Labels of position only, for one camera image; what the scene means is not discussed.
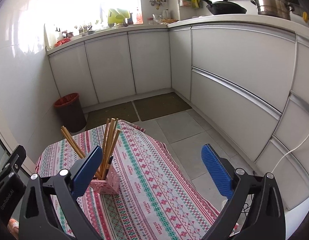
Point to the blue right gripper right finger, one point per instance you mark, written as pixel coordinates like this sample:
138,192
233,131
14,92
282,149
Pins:
217,171

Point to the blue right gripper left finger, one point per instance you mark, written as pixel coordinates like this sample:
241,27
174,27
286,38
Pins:
83,171

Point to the wooden chopstick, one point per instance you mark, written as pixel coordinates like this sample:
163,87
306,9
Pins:
103,147
111,141
97,171
110,131
111,144
72,142

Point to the pink perforated utensil holder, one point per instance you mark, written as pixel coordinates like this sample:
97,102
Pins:
108,186

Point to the black chopstick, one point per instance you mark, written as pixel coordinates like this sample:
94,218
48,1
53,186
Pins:
108,167

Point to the white kitchen cabinets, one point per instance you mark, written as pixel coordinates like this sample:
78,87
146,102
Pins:
247,74

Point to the red rimmed trash bin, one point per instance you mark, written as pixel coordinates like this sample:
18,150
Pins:
70,112

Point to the patterned tablecloth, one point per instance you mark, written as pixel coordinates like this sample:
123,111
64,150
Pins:
155,200

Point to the dark floor mat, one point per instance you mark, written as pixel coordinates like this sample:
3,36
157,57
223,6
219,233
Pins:
124,111
160,105

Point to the red basin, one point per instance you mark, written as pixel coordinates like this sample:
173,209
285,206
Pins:
61,42

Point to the black wok pan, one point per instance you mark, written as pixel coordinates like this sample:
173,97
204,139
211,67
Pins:
224,7

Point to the white electric kettle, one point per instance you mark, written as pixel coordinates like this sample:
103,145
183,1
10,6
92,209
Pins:
165,14

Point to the stainless steel steamer pot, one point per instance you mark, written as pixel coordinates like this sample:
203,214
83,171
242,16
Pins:
275,8

